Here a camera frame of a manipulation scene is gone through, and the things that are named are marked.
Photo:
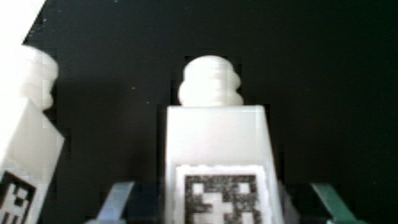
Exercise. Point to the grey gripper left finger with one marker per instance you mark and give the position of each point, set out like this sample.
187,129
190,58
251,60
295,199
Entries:
114,204

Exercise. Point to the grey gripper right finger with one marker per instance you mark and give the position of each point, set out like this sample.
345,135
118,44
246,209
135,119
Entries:
341,215

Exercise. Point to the white leg with marker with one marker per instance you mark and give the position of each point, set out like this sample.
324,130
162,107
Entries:
221,182

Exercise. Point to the white leg far right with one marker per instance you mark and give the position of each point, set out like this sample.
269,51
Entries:
31,140

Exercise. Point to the white block right edge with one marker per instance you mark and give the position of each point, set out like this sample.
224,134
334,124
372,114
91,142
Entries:
18,14

